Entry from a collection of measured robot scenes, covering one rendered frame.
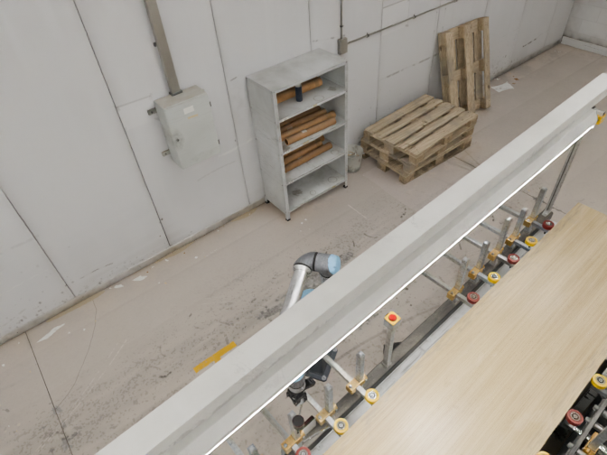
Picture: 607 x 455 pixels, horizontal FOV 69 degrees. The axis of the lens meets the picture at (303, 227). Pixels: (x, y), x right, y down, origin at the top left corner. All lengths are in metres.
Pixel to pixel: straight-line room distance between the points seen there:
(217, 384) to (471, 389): 2.01
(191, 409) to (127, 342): 3.35
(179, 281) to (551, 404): 3.30
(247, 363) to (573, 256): 2.99
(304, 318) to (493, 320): 2.17
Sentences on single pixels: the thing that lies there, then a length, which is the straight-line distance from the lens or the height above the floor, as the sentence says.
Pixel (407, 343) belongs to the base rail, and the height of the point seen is 0.70.
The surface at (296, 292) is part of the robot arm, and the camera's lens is 2.52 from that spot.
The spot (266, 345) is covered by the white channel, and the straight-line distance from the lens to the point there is 1.08.
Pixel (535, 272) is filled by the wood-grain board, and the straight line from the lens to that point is 3.51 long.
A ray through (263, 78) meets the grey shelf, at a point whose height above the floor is 1.55.
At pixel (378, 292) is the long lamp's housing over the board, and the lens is 1.27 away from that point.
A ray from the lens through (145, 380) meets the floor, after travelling 4.10.
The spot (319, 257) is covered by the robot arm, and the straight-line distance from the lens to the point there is 2.61.
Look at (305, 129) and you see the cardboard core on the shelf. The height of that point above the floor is 0.97.
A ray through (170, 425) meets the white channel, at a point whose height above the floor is 2.46.
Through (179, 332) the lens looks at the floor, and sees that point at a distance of 4.25.
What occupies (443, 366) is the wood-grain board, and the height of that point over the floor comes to 0.90.
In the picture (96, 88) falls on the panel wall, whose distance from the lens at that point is 3.88.
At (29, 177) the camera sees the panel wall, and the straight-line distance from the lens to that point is 4.03.
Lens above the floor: 3.37
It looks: 44 degrees down
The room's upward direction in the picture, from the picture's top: 5 degrees counter-clockwise
